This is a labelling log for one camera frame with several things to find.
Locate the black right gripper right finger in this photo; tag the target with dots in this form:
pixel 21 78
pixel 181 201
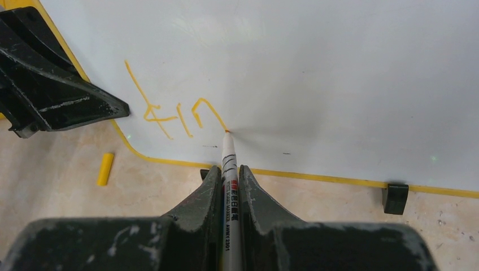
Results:
pixel 276 239

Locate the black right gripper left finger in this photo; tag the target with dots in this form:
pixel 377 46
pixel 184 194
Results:
pixel 184 238

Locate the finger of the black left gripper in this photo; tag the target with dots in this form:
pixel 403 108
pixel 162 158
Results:
pixel 41 90

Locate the white marker pen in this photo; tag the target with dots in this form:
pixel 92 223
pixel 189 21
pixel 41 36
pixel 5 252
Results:
pixel 232 240

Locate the yellow marker cap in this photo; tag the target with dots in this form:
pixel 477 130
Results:
pixel 105 169

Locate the white board yellow frame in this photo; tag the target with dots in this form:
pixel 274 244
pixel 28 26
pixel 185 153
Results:
pixel 356 92

